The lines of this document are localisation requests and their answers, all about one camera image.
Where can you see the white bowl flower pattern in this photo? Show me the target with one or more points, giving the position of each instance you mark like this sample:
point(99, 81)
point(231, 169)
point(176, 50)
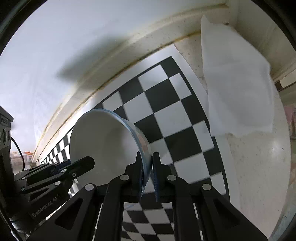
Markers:
point(113, 142)

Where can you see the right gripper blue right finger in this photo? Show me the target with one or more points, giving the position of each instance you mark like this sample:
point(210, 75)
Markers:
point(160, 173)

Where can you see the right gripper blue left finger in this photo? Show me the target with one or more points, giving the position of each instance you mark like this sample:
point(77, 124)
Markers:
point(133, 186)

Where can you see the white folded cloth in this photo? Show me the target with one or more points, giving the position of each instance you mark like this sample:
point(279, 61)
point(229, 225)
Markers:
point(240, 89)

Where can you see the black white checkered mat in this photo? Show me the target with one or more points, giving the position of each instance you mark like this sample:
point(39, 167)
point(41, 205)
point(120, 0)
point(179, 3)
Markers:
point(164, 105)

